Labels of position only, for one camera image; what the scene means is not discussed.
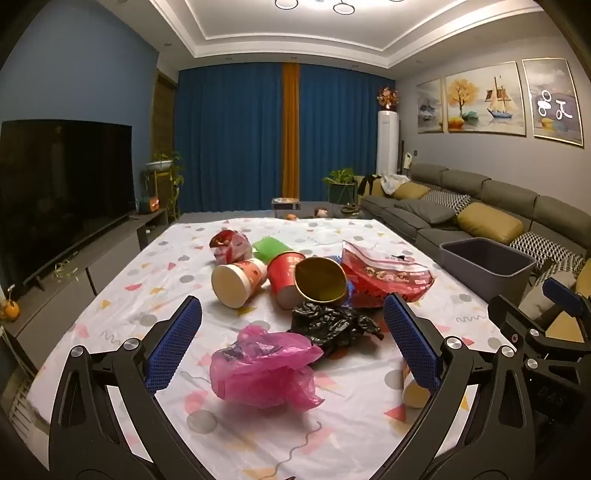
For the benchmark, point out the orange curtain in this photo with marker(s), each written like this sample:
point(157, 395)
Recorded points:
point(291, 129)

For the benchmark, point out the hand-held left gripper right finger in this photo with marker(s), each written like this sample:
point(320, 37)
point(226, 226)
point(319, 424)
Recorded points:
point(411, 341)

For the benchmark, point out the large yellow pillow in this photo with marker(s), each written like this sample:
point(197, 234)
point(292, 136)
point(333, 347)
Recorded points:
point(491, 224)

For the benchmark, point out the beige paper cup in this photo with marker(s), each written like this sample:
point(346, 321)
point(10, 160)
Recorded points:
point(411, 392)

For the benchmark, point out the orange flower arrangement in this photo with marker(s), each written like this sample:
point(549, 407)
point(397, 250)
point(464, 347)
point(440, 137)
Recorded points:
point(387, 97)

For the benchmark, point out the red zip bag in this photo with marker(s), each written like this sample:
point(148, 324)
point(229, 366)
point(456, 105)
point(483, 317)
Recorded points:
point(383, 277)

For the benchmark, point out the grey sofa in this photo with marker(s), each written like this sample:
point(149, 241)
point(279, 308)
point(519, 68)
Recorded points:
point(508, 194)

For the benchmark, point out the trailing plant on gold stand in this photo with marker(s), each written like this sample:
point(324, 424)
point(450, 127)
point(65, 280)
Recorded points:
point(161, 162)

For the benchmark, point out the white cloth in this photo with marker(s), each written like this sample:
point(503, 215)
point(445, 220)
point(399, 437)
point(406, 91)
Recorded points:
point(392, 181)

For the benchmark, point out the grey plastic bin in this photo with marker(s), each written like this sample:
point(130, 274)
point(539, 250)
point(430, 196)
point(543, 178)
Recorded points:
point(485, 265)

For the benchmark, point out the green plant in dark pot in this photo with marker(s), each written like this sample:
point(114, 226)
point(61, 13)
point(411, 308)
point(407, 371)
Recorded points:
point(341, 182)

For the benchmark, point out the blue curtain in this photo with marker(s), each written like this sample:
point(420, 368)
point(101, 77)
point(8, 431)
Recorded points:
point(226, 138)
point(341, 129)

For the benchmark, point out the small yellow pillow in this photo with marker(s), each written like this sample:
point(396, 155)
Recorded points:
point(408, 190)

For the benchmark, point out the grey television cabinet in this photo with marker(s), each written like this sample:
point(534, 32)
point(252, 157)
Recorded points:
point(101, 258)

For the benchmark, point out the black cloth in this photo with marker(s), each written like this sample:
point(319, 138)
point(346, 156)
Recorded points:
point(367, 184)

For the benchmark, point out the white paper cup red print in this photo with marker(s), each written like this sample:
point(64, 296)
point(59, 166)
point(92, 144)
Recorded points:
point(235, 281)

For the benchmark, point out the flat grey pillow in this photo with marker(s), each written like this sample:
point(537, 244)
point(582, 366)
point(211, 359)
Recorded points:
point(425, 211)

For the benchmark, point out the brown wooden door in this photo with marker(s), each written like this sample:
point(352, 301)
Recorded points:
point(164, 106)

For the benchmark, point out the yellow sofa cushion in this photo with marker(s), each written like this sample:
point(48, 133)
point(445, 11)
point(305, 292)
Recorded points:
point(565, 326)

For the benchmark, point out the dark coffee table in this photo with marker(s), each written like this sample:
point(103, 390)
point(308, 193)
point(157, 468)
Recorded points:
point(332, 213)

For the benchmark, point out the white patterned tablecloth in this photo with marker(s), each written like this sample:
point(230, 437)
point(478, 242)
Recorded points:
point(184, 277)

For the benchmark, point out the white standing air conditioner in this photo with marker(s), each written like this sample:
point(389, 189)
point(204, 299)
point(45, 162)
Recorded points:
point(388, 141)

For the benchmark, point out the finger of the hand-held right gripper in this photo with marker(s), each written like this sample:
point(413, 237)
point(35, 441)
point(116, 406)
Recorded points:
point(512, 318)
point(563, 295)

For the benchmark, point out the small landscape painting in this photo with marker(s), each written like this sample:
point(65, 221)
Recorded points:
point(430, 106)

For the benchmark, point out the black plastic bag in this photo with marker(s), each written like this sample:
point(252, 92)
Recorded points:
point(332, 323)

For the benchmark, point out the pink plastic bag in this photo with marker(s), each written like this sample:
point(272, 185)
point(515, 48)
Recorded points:
point(258, 369)

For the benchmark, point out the green ribbed wrapper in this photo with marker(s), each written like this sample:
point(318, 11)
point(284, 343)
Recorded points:
point(270, 247)

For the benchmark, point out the red snack bag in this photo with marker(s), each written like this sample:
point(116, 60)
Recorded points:
point(228, 244)

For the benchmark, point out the black white patterned pillow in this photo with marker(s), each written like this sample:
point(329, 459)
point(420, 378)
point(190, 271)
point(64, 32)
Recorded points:
point(531, 244)
point(448, 199)
point(570, 265)

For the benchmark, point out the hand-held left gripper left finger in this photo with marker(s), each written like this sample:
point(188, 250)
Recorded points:
point(173, 346)

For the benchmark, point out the large sailboat painting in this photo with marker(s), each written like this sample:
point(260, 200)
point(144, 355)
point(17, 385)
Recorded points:
point(485, 99)

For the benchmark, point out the orange fruit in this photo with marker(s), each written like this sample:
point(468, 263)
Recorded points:
point(9, 309)

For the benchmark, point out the purple abstract painting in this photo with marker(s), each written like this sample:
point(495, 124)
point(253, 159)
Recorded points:
point(556, 99)

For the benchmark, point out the black television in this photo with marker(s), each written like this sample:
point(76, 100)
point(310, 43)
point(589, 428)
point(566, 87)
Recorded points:
point(60, 194)

